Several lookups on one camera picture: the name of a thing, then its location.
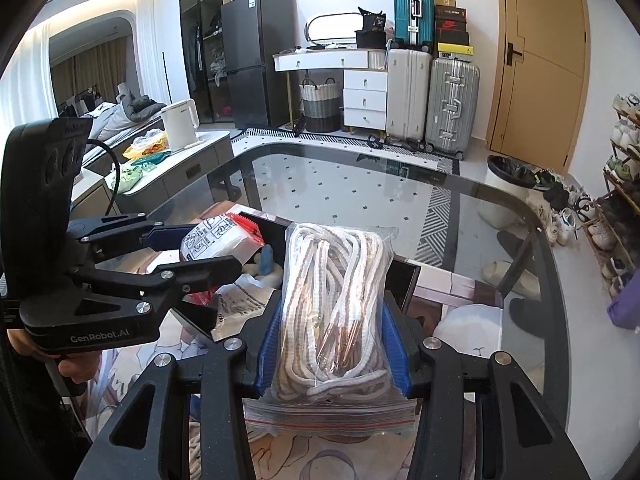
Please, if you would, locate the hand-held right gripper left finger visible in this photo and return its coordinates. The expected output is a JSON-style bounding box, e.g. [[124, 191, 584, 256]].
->
[[85, 300, 286, 480]]

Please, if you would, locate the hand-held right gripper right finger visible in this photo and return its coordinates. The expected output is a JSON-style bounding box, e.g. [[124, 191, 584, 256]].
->
[[382, 305, 592, 480]]

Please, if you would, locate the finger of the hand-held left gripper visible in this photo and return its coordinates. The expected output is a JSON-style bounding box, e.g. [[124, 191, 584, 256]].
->
[[64, 212, 203, 263], [62, 255, 244, 308]]

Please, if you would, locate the red white wipes packet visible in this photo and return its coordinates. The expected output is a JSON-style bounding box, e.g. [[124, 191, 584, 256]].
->
[[180, 211, 266, 307]]

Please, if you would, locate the white face mask packet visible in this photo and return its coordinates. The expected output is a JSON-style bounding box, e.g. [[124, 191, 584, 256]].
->
[[212, 275, 278, 333]]

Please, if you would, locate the white plush toy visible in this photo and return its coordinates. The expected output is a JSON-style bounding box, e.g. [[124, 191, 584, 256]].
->
[[240, 244, 284, 291]]

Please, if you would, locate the black cardboard box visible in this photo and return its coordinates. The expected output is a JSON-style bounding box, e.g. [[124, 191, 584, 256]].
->
[[170, 205, 422, 346]]

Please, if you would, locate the clear bag of white laces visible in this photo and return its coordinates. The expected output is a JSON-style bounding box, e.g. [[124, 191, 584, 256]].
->
[[242, 222, 426, 438]]

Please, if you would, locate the person's left hand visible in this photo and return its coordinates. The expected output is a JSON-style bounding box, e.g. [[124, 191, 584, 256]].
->
[[9, 330, 105, 398]]

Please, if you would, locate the pale green plastic bag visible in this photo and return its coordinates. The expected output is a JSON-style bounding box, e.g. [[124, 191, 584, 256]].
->
[[106, 164, 146, 196]]

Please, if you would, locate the green snack bag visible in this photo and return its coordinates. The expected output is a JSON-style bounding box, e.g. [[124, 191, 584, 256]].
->
[[131, 152, 172, 167]]

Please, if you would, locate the grey side cabinet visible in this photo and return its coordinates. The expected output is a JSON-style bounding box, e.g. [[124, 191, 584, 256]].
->
[[70, 130, 235, 216]]

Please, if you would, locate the yellow snack bag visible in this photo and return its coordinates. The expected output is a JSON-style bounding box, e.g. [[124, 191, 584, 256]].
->
[[122, 129, 168, 161]]

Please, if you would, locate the printed table mat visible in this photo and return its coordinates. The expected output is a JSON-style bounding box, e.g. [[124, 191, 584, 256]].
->
[[65, 200, 506, 480]]

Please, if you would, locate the white electric kettle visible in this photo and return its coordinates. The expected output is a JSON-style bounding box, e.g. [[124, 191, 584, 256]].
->
[[160, 100, 201, 152]]

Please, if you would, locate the bed with grey bedding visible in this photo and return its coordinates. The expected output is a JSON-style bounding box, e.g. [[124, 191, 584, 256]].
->
[[82, 85, 167, 143]]

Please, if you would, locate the beige slipper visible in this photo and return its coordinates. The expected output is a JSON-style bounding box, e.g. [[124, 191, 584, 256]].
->
[[481, 260, 542, 299]]

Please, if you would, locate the dark glass wardrobe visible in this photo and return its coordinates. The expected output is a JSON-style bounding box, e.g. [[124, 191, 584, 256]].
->
[[179, 0, 226, 123]]

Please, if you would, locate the black fridge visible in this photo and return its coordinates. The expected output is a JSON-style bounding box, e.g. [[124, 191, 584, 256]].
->
[[220, 0, 299, 129]]

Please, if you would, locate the white trash bin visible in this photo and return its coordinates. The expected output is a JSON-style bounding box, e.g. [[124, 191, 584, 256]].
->
[[478, 155, 538, 226]]

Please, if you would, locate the woven laundry basket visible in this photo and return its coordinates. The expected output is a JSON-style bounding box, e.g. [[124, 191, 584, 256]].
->
[[299, 77, 342, 133]]

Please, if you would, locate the group of assorted shoes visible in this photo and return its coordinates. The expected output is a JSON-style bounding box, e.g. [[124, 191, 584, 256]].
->
[[530, 92, 640, 301]]

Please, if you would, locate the purple bag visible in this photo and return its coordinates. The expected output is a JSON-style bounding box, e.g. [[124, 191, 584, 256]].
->
[[606, 280, 640, 332]]

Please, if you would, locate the white dressing table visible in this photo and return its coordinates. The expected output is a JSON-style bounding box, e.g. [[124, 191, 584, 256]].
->
[[272, 48, 390, 134]]

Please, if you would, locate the wooden shoe rack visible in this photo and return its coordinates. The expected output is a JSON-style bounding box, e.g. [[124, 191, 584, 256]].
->
[[582, 110, 640, 301]]

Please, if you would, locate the silver suitcase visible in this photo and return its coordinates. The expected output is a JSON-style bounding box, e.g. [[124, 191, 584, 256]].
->
[[425, 57, 481, 161]]

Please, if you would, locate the white suitcase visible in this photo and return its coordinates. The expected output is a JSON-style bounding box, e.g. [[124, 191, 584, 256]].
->
[[386, 49, 433, 143]]

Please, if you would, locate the oval mirror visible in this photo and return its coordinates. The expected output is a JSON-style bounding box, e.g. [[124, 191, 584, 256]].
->
[[306, 12, 371, 44]]

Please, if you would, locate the black round storage box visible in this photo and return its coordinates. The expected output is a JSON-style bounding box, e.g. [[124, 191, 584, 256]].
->
[[355, 30, 388, 51]]

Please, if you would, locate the black paper bag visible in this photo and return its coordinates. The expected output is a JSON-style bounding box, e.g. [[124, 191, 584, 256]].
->
[[357, 7, 388, 33]]

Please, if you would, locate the wooden door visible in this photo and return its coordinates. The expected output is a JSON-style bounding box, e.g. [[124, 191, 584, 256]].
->
[[487, 0, 592, 177]]

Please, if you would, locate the teal suitcase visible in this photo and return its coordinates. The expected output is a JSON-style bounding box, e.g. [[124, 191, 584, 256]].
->
[[393, 0, 436, 52]]

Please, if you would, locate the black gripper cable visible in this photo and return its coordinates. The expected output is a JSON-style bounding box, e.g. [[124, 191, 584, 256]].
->
[[86, 139, 124, 211]]

